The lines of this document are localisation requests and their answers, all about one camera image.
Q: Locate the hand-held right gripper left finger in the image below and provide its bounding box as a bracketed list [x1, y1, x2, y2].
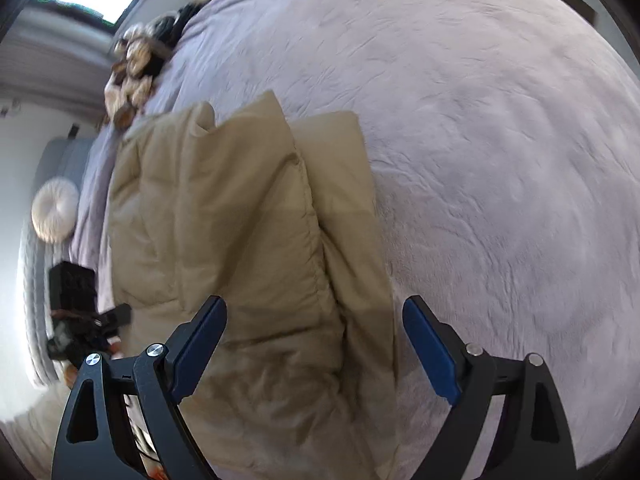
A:
[51, 296, 228, 480]

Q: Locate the cream striped sweater grey cuff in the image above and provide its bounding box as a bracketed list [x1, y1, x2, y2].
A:
[103, 67, 156, 128]

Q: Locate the lavender plush blanket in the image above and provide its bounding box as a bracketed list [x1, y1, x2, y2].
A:
[67, 0, 633, 480]

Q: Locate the beige down jacket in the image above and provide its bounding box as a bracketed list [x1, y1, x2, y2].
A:
[107, 90, 401, 480]

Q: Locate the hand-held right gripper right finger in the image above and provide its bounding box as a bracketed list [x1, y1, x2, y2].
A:
[402, 296, 578, 480]

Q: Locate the grey curtain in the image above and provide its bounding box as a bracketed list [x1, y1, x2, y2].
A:
[0, 22, 117, 117]

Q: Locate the dark garment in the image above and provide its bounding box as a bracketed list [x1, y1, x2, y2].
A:
[150, 2, 201, 47]

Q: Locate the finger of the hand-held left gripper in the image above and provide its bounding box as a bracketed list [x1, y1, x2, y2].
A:
[97, 303, 132, 333]

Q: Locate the round white pleated pillow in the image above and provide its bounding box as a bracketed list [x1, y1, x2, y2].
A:
[31, 177, 80, 243]

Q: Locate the grey-blue quilted headboard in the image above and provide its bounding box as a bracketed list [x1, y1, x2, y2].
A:
[20, 139, 98, 386]

